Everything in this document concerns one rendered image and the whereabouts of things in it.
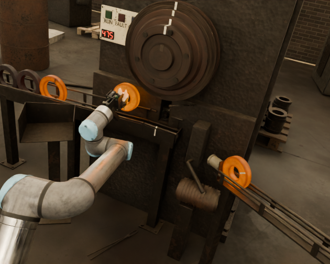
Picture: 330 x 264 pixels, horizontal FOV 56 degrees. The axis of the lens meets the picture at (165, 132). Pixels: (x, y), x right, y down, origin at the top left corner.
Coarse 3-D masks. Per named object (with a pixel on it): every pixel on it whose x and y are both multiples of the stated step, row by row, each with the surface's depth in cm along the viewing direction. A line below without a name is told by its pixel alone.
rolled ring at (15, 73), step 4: (4, 64) 198; (8, 64) 198; (0, 68) 199; (4, 68) 197; (8, 68) 196; (12, 68) 197; (0, 72) 201; (12, 72) 196; (16, 72) 198; (0, 76) 203; (12, 76) 198; (16, 76) 197; (0, 80) 204; (16, 80) 198; (4, 84) 205; (16, 84) 199
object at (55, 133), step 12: (24, 108) 164; (36, 108) 170; (48, 108) 172; (60, 108) 173; (72, 108) 175; (24, 120) 165; (36, 120) 174; (48, 120) 176; (60, 120) 177; (72, 120) 179; (24, 132) 166; (36, 132) 167; (48, 132) 167; (60, 132) 168; (72, 132) 169; (48, 144) 169; (48, 156) 172; (48, 168) 176
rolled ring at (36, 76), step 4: (20, 72) 193; (24, 72) 192; (28, 72) 191; (32, 72) 191; (20, 76) 195; (24, 76) 196; (32, 76) 191; (36, 76) 191; (20, 80) 196; (36, 80) 191; (40, 80) 193; (20, 84) 197; (24, 84) 200; (36, 84) 192; (20, 88) 199; (24, 88) 199; (36, 88) 193; (36, 92) 195; (40, 92) 195
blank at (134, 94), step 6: (120, 84) 164; (126, 84) 163; (114, 90) 167; (132, 90) 163; (132, 96) 164; (138, 96) 165; (132, 102) 166; (138, 102) 166; (126, 108) 169; (132, 108) 167
